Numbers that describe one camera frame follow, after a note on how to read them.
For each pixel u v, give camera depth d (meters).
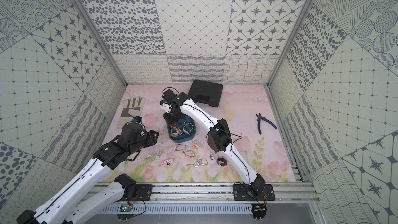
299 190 0.77
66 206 0.41
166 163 0.82
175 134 0.92
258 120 1.01
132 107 1.07
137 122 0.61
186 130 0.93
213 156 0.84
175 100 0.67
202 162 0.84
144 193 0.74
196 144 0.88
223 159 0.80
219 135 0.60
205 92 1.14
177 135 0.93
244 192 0.66
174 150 0.86
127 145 0.55
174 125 0.94
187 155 0.85
